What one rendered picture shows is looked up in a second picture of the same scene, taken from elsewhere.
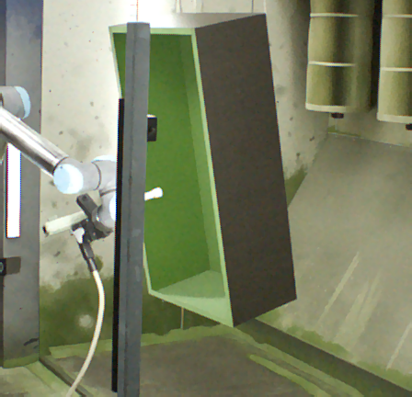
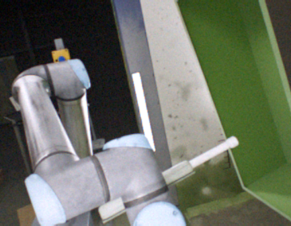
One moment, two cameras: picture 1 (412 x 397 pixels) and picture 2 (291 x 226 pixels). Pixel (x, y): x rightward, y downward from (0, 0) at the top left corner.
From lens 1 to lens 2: 269 cm
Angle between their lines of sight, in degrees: 25
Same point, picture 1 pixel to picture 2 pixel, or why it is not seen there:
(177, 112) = (243, 54)
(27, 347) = not seen: hidden behind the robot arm
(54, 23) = (150, 17)
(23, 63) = (136, 47)
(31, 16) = (134, 15)
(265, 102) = not seen: outside the picture
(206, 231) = (279, 136)
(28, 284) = not seen: hidden behind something
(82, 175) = (59, 197)
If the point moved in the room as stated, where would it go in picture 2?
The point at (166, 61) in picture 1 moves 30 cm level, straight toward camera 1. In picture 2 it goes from (228, 16) to (225, 10)
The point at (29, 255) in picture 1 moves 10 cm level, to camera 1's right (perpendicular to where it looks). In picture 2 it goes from (164, 160) to (176, 159)
